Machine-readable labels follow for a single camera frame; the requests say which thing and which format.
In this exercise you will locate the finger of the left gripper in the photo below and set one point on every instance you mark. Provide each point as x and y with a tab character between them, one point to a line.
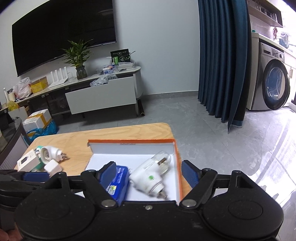
36	176

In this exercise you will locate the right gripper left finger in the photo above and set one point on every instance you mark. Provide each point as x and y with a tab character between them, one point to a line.
96	183

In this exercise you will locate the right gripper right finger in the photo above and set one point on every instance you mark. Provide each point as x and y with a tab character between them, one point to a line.
201	182

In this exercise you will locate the white mosquito repellent heater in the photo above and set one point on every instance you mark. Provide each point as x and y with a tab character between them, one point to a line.
49	153

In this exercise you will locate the green white bandage box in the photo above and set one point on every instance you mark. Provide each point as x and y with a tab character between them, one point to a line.
31	161

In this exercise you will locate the blue small box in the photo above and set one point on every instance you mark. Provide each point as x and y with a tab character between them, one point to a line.
118	188

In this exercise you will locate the white square charger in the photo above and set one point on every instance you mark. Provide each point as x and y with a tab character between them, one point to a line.
53	167

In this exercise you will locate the black glass side table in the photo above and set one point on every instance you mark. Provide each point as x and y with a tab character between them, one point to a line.
14	140

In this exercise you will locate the orange white open box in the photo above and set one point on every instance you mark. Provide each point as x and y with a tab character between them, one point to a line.
133	153

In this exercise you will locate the wooden table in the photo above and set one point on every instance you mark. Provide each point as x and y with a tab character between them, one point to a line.
75	144

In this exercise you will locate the white plug-in device in box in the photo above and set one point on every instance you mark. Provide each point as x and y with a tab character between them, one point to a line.
148	177

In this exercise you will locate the blue plastic bag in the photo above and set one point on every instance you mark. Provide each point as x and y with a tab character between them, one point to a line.
50	129

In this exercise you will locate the white taped foam box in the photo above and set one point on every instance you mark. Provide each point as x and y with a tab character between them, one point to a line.
38	119

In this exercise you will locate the white plastic bag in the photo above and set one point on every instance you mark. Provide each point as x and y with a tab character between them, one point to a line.
22	89

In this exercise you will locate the yellow box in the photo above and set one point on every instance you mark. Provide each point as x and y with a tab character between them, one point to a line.
39	85

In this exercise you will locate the TV console cabinet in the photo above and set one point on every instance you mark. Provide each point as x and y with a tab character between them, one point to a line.
77	96

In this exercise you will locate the white wifi router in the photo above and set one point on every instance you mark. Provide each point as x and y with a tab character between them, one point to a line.
59	77

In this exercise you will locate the clear plastic items pile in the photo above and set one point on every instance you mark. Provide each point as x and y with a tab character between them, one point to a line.
103	79

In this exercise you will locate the silver washing machine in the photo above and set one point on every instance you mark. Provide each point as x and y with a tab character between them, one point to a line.
269	83

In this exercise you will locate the potted bamboo plant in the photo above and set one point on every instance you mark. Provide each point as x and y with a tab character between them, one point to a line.
76	55

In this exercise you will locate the black green display card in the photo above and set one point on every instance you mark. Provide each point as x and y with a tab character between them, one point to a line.
120	56

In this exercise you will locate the blue curtain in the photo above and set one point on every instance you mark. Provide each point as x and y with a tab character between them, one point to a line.
225	59

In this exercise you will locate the wall television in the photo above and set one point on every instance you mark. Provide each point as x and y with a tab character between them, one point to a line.
43	34

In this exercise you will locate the wall shelf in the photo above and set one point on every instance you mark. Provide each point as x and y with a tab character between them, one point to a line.
266	12

